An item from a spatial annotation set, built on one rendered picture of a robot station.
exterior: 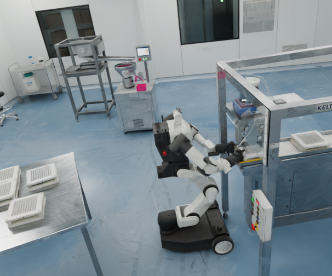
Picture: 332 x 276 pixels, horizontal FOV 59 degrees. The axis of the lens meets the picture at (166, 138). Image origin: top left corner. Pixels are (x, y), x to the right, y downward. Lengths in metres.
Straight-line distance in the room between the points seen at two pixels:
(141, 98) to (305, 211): 2.93
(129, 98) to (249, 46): 3.71
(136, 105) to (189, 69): 2.96
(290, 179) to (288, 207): 0.34
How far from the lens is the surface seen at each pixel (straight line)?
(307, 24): 7.80
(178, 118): 2.28
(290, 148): 2.83
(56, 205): 2.48
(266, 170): 1.75
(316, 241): 3.21
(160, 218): 2.86
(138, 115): 4.94
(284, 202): 3.05
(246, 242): 3.08
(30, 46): 8.38
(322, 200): 3.25
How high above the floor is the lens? 2.30
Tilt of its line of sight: 28 degrees down
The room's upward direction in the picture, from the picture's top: 8 degrees counter-clockwise
